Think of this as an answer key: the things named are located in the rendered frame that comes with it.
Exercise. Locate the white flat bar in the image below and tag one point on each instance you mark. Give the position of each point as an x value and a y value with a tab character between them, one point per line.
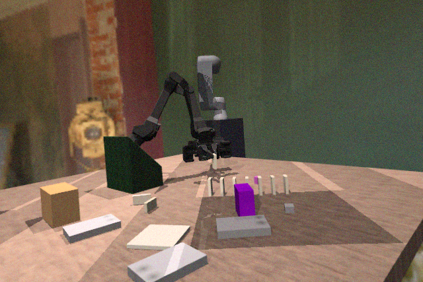
91	227

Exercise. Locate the purple block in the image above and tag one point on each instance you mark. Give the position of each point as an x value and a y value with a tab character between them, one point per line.
244	200

